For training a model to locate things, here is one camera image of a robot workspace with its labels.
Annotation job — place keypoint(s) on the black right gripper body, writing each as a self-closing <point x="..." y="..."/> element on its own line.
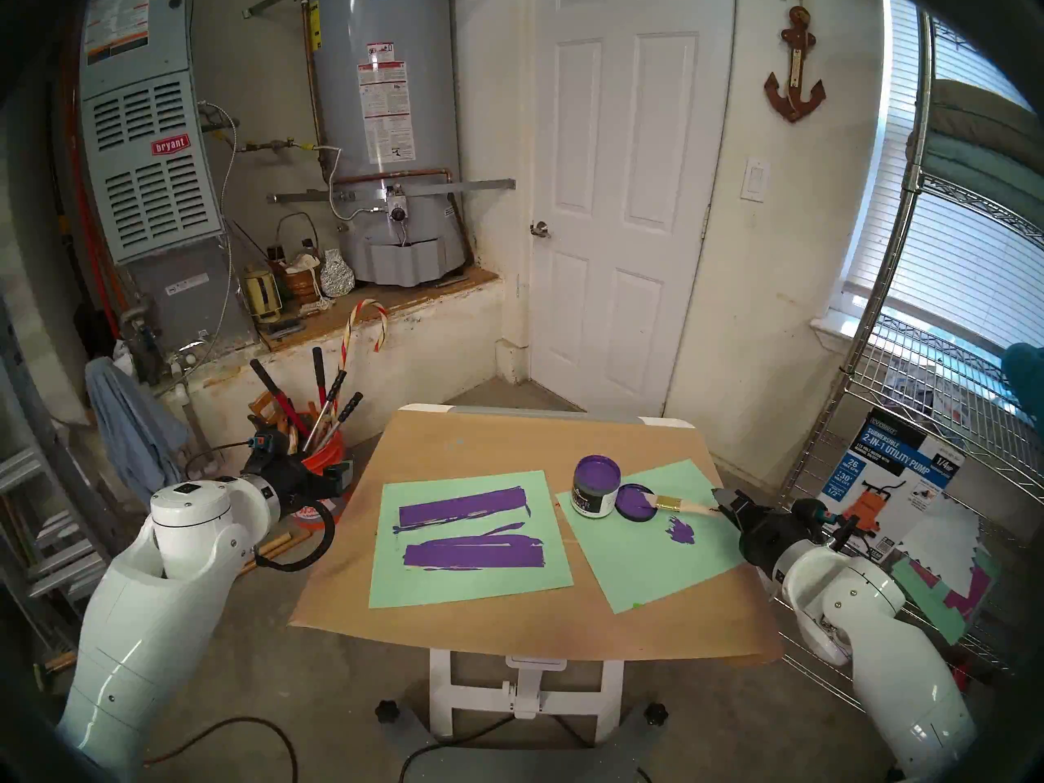
<point x="775" y="537"/>

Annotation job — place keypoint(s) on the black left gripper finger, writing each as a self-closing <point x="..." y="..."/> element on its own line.
<point x="338" y="471"/>
<point x="339" y="488"/>

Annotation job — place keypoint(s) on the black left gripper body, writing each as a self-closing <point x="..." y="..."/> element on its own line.
<point x="298" y="488"/>

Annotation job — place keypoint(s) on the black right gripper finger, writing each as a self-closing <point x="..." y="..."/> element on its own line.
<point x="726" y="497"/>
<point x="734" y="522"/>

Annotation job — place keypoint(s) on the wooden paint brush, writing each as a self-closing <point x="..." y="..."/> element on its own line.
<point x="677" y="505"/>

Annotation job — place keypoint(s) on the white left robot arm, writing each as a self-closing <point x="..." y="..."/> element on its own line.
<point x="139" y="626"/>

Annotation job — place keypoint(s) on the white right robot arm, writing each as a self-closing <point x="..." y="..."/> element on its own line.
<point x="889" y="651"/>

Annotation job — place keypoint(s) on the purple paint jar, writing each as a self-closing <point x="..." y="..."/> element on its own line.
<point x="595" y="492"/>

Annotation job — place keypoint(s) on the orange plastic bucket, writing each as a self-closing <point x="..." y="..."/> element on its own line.
<point x="330" y="455"/>

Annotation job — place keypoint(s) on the silver tool black grip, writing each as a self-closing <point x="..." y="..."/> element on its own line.
<point x="347" y="409"/>
<point x="333" y="390"/>

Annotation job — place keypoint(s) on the purple black jar lid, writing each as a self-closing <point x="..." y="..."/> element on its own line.
<point x="632" y="504"/>

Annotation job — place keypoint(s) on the red tool black grip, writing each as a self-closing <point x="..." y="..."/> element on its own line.
<point x="318" y="373"/>

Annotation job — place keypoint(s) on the striped candy cane decoration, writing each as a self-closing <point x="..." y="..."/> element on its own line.
<point x="346" y="333"/>

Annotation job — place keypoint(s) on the utility pump cardboard box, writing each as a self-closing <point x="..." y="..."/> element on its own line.
<point x="897" y="463"/>

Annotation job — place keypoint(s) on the light wood slat panel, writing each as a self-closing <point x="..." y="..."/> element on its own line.
<point x="473" y="553"/>

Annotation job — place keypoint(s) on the green paper sheet purple stripe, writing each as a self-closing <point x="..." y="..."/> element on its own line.
<point x="465" y="590"/>

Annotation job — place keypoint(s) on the white scalloped paper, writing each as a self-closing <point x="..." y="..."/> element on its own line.
<point x="946" y="541"/>

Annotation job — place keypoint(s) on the blue hanging cloth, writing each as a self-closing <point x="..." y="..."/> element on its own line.
<point x="134" y="431"/>

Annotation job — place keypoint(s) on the pink green paper stack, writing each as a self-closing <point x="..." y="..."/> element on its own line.
<point x="938" y="610"/>

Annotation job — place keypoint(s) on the brown wicker basket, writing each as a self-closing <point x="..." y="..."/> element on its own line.
<point x="302" y="284"/>

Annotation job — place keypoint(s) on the yellow boxy device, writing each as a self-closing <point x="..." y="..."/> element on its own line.
<point x="262" y="294"/>

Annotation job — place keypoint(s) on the aluminium foil wrapped lump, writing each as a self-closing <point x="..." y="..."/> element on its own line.
<point x="337" y="276"/>

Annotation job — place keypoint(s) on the red plastic object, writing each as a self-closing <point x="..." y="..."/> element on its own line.
<point x="962" y="675"/>

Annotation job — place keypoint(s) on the grey metal ladder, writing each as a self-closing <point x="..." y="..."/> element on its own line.
<point x="41" y="496"/>

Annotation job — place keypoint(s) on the grey water heater tank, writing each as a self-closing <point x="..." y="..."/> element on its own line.
<point x="400" y="218"/>

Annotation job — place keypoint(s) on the white grey work table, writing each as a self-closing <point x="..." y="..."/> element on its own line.
<point x="522" y="692"/>

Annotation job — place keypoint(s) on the teal fabric object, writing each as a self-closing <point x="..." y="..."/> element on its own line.
<point x="1026" y="386"/>

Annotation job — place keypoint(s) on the white panel door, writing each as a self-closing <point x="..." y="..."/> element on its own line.
<point x="628" y="218"/>

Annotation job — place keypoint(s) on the silver door knob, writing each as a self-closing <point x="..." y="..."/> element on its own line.
<point x="539" y="229"/>

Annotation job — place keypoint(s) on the white window blinds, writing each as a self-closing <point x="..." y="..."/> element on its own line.
<point x="971" y="276"/>

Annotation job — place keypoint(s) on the yellow gas line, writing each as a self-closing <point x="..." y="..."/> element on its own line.
<point x="273" y="146"/>

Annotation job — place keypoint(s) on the grey Bryant furnace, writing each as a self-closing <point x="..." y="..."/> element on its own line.
<point x="155" y="186"/>

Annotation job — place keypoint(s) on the grey green folded cushion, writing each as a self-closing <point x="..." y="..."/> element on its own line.
<point x="979" y="117"/>
<point x="971" y="174"/>

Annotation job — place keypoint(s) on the white light switch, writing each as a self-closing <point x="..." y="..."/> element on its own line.
<point x="754" y="179"/>

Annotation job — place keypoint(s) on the rusty anchor wall decoration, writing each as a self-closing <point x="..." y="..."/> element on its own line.
<point x="794" y="88"/>

